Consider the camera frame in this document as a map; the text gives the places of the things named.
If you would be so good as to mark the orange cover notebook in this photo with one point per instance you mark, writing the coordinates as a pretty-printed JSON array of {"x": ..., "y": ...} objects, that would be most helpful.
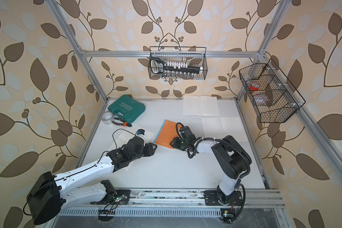
[{"x": 166, "y": 134}]

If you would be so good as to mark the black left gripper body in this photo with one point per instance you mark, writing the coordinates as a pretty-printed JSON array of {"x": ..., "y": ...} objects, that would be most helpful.
[{"x": 137, "y": 156}]

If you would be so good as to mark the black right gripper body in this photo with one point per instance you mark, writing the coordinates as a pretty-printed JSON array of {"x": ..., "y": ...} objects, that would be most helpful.
[{"x": 180, "y": 144}]

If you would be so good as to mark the black wire basket centre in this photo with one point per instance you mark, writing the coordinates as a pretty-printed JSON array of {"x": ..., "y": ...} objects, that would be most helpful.
[{"x": 195, "y": 56}]

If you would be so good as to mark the black wire basket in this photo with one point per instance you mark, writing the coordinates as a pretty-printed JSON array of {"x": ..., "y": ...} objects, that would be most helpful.
[
  {"x": 195, "y": 56},
  {"x": 277, "y": 98}
]

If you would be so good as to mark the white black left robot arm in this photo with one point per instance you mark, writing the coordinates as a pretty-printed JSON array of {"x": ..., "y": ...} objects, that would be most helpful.
[{"x": 52, "y": 193}]

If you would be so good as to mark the black wire basket right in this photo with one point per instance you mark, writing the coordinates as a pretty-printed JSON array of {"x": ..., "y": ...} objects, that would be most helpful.
[{"x": 277, "y": 98}]

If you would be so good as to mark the green cover notebook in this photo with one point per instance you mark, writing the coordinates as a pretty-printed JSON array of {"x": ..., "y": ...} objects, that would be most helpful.
[{"x": 220, "y": 127}]

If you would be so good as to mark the clear tape roll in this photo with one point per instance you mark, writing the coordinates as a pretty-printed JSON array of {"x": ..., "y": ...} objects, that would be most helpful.
[{"x": 107, "y": 117}]

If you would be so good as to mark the green plastic tool case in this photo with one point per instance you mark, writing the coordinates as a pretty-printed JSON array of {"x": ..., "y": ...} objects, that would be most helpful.
[{"x": 126, "y": 108}]

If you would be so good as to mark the socket wrench set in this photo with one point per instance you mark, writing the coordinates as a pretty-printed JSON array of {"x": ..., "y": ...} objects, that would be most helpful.
[{"x": 171, "y": 69}]

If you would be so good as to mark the orange black pliers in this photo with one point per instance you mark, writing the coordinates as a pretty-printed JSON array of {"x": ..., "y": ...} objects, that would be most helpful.
[{"x": 120, "y": 122}]

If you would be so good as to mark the red object in basket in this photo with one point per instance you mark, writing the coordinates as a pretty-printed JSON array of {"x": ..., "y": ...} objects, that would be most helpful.
[{"x": 254, "y": 86}]

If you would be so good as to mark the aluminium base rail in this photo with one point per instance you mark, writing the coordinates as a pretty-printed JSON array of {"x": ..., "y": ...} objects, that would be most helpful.
[{"x": 201, "y": 198}]

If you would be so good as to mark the open white lined notebook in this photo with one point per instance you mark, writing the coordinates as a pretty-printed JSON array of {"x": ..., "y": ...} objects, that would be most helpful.
[{"x": 200, "y": 106}]

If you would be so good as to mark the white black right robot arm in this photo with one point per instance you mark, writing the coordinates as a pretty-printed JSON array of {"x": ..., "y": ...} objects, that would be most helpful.
[{"x": 233, "y": 159}]

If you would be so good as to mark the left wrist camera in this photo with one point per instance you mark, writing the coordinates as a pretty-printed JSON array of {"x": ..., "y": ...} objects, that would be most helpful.
[{"x": 141, "y": 133}]

